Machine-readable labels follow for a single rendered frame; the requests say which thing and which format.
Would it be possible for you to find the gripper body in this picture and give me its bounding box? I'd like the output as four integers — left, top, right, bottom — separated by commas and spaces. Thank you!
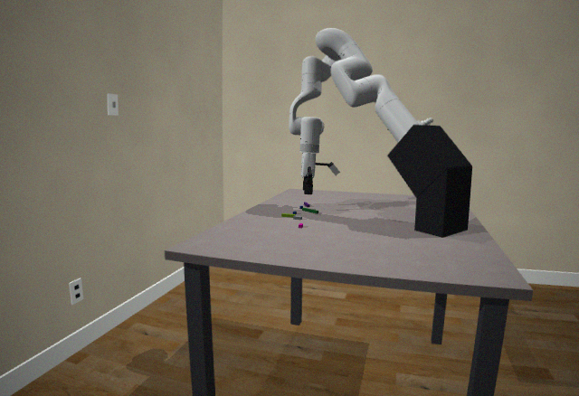
300, 151, 319, 178

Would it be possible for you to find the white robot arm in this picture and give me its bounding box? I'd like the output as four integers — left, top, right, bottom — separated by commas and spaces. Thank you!
289, 28, 433, 152

